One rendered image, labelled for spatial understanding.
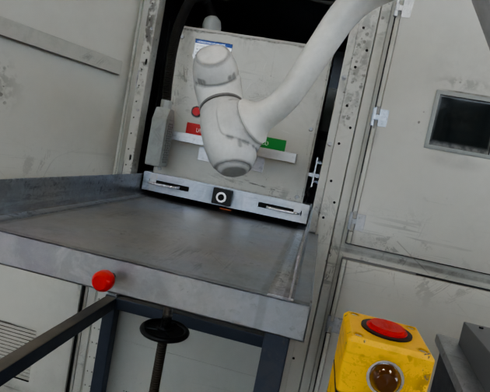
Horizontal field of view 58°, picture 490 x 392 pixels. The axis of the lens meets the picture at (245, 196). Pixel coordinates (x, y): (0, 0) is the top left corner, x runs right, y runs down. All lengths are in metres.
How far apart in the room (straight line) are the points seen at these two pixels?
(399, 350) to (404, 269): 0.93
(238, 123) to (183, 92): 0.57
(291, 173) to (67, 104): 0.67
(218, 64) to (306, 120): 0.48
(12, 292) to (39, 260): 0.91
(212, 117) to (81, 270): 0.40
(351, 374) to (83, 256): 0.47
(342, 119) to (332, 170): 0.15
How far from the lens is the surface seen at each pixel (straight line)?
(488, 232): 1.39
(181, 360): 1.52
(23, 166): 1.27
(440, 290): 1.39
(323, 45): 0.93
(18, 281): 1.69
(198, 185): 1.41
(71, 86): 1.34
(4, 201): 0.94
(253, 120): 0.91
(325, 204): 1.33
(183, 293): 0.70
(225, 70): 0.98
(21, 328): 1.73
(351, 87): 1.34
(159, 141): 1.35
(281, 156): 1.33
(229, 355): 1.47
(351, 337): 0.45
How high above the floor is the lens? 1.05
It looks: 6 degrees down
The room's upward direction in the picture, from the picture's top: 11 degrees clockwise
